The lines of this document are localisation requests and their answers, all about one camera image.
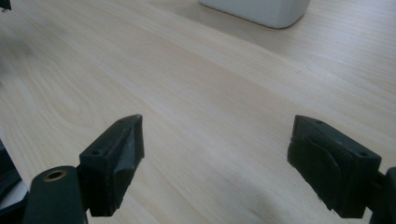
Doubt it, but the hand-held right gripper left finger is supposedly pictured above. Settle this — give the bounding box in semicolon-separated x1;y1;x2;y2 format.
78;113;146;218

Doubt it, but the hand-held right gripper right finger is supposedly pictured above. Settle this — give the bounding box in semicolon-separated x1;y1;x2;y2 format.
286;114;383;219

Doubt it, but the white rectangular container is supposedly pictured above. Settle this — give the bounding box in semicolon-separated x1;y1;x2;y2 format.
199;0;312;30

